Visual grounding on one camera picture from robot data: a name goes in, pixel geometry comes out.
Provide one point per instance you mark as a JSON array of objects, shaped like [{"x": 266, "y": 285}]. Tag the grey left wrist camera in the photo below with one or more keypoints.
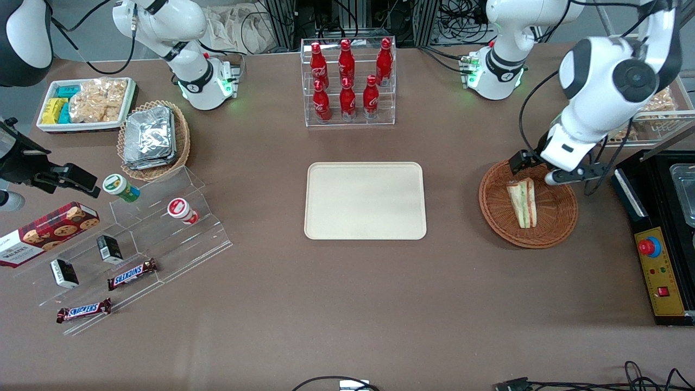
[{"x": 575, "y": 175}]

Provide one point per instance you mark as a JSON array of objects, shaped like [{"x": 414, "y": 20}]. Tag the oval brown wicker basket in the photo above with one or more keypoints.
[{"x": 183, "y": 141}]

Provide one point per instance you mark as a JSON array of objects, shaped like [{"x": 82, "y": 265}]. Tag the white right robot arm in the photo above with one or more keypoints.
[{"x": 195, "y": 70}]

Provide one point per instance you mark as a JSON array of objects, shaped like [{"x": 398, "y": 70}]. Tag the round brown wicker basket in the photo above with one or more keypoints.
[{"x": 556, "y": 217}]

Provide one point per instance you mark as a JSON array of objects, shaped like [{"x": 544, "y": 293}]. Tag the white rectangular snack tray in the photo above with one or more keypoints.
[{"x": 49, "y": 127}]

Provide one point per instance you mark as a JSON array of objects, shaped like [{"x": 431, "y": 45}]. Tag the aluminium frame post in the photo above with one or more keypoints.
[
  {"x": 282, "y": 24},
  {"x": 426, "y": 21}
]

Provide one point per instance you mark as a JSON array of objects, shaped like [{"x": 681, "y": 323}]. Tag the black machine with yellow panel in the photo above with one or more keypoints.
[{"x": 659, "y": 288}]

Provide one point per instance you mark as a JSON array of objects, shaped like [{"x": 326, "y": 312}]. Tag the brown snickers bar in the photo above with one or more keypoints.
[
  {"x": 132, "y": 274},
  {"x": 84, "y": 310}
]

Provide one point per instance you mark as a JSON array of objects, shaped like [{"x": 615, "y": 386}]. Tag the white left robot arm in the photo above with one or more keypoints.
[{"x": 592, "y": 119}]

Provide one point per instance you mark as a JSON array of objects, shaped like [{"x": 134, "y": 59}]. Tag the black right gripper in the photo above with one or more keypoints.
[{"x": 23, "y": 167}]

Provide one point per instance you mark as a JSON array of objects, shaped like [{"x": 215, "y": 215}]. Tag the yellow snack packet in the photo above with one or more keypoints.
[{"x": 51, "y": 111}]

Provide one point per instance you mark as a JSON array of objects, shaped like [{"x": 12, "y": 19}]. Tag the clear acrylic bottle rack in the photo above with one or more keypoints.
[{"x": 358, "y": 122}]

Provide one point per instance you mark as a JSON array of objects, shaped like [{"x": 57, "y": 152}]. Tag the beige plastic tray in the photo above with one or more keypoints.
[{"x": 365, "y": 201}]

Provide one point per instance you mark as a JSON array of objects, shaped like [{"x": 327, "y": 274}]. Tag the red cola bottle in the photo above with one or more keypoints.
[
  {"x": 371, "y": 100},
  {"x": 321, "y": 106},
  {"x": 318, "y": 68},
  {"x": 346, "y": 65},
  {"x": 384, "y": 62},
  {"x": 347, "y": 103}
]

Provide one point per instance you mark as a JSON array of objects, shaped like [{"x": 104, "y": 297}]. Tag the beige cloth bag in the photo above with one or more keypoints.
[{"x": 233, "y": 27}]

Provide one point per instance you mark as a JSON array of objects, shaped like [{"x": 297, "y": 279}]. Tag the red emergency stop button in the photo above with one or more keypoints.
[{"x": 647, "y": 247}]

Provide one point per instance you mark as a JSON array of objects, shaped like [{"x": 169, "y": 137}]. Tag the clear acrylic stepped stand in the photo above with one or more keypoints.
[{"x": 179, "y": 244}]

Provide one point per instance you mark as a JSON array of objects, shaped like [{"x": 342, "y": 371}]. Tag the clear plastic container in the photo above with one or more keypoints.
[{"x": 685, "y": 190}]

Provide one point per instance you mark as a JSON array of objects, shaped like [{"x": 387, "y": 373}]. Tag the small black box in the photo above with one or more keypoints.
[
  {"x": 110, "y": 248},
  {"x": 64, "y": 273}
]

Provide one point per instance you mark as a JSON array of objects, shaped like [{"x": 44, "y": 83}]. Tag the clear bag of crackers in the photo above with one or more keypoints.
[{"x": 98, "y": 100}]

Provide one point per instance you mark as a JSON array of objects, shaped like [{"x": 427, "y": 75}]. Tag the red tartan cookie box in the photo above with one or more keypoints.
[{"x": 49, "y": 231}]

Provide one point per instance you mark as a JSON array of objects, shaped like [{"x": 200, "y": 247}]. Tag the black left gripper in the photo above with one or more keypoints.
[{"x": 521, "y": 161}]

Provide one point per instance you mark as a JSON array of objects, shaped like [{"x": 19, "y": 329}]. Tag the red lidded snack cup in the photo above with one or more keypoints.
[{"x": 180, "y": 209}]

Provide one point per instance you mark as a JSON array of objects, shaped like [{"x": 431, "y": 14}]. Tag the teal snack packet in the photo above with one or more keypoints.
[
  {"x": 65, "y": 113},
  {"x": 68, "y": 91}
]

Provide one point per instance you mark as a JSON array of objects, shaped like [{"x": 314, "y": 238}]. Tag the silver foil pack stack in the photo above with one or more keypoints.
[{"x": 149, "y": 136}]

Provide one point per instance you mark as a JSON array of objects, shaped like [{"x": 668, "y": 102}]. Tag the clear bin with snack bags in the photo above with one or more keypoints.
[{"x": 659, "y": 103}]

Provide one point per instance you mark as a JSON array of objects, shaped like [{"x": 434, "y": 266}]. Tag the green lidded snack cup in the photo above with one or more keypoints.
[{"x": 118, "y": 186}]

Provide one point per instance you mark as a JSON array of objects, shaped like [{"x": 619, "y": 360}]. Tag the plastic sandwich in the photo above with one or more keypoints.
[{"x": 523, "y": 203}]

